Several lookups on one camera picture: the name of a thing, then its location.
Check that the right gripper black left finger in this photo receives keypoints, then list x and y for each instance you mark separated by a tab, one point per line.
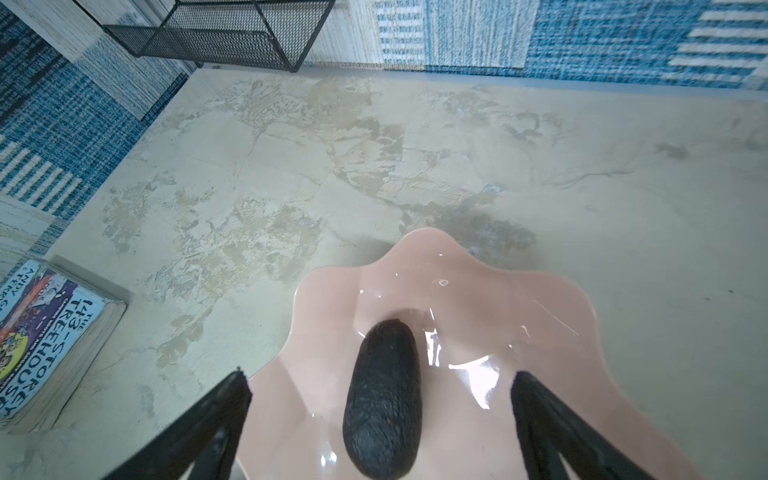
202	443

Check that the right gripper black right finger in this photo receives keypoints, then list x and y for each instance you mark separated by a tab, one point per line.
551	434

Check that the dark fake avocado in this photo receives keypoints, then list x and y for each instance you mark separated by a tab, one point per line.
383	415

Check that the pink wavy fruit bowl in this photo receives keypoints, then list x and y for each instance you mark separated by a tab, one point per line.
475	327

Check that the treehouse paperback book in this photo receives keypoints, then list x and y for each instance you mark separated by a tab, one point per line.
53	326

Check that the black wire mesh shelf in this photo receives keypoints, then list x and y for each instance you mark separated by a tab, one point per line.
275	35

